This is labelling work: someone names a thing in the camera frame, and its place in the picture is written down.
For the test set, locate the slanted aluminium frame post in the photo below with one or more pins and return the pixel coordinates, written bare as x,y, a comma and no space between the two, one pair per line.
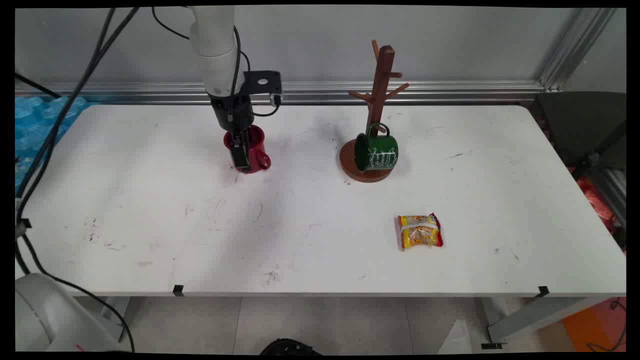
575,50

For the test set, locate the black table edge clip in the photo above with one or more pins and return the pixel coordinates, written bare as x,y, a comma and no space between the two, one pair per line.
543,291
178,290

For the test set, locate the red plastic bag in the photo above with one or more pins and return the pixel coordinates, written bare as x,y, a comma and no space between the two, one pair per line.
597,202

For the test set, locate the long aluminium wall rail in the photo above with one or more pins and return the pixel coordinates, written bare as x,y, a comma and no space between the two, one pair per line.
400,92

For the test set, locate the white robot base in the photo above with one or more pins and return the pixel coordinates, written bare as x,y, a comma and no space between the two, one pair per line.
50,315

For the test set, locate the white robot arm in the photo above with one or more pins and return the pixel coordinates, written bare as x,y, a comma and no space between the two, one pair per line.
212,45

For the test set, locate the aluminium frame rail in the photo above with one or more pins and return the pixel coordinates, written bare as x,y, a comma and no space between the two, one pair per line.
610,192

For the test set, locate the green enamel mug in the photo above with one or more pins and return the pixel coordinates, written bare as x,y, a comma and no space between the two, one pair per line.
382,152

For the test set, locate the red mug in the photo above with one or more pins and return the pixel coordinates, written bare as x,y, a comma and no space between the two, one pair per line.
258,145

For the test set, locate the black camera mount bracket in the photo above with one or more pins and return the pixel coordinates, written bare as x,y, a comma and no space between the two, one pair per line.
261,80

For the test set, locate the yellow red snack packet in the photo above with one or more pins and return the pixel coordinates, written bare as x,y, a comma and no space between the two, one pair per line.
420,232

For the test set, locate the blue bubble wrap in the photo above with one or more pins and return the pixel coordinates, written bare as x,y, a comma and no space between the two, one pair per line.
35,125

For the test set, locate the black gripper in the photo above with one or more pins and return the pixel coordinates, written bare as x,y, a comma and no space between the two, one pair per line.
232,112

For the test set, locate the grey table leg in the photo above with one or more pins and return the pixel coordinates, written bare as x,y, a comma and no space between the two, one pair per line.
112,312
535,317

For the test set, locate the orange floor mat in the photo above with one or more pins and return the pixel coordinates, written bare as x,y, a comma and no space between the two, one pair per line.
595,325

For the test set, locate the brown wooden mug tree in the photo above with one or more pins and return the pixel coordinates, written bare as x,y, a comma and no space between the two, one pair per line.
385,65

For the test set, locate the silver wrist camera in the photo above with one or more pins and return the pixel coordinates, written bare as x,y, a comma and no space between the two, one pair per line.
276,99

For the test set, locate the black round floor object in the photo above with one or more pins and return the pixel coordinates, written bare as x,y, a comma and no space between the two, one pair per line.
290,347

